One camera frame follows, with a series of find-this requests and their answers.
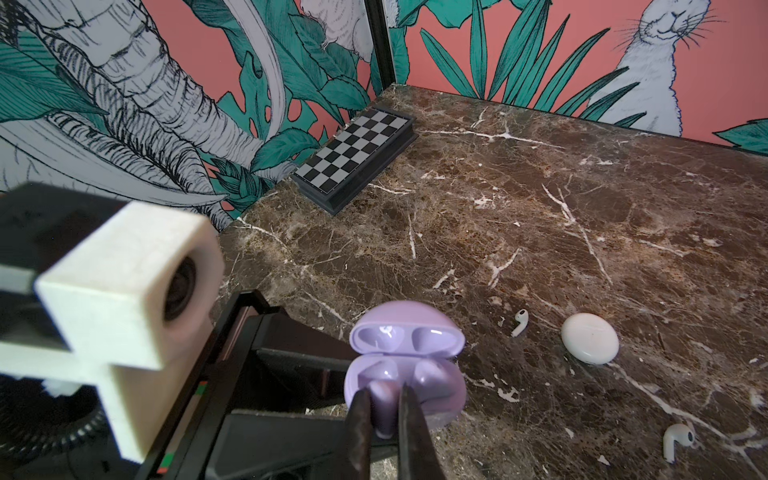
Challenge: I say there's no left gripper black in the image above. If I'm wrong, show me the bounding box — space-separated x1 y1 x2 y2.
134 290 358 479

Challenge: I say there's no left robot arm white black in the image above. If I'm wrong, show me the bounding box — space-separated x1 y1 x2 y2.
1 183 355 479

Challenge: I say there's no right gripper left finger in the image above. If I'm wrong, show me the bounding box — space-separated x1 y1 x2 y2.
334 389 373 480

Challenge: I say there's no purple earbud charging case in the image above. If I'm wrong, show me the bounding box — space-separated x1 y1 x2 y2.
344 300 467 429

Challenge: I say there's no purple earbud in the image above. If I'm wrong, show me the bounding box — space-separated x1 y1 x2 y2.
411 359 455 402
367 380 401 439

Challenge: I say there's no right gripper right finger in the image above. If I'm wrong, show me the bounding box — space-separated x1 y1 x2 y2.
397 385 446 480

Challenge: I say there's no black white checkerboard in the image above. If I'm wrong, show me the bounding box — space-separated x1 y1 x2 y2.
292 107 417 216

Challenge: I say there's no white earbud on table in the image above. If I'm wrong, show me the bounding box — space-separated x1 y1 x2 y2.
511 309 529 338

